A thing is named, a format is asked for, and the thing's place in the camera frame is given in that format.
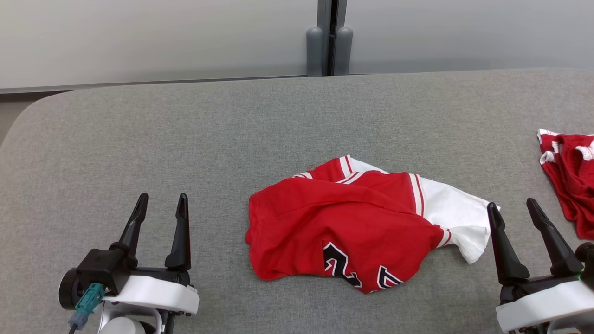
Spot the grey rounded post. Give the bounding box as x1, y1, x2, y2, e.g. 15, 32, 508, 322
335, 26, 353, 76
306, 27, 323, 77

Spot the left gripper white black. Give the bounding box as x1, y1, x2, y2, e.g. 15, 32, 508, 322
103, 193, 200, 316

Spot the red white basketball jersey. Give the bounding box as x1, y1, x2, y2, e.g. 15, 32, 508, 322
245, 155, 501, 295

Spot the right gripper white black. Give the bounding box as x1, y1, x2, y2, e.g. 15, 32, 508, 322
487, 198, 594, 333

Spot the red shorts white trim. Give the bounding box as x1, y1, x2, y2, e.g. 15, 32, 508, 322
537, 129, 594, 240

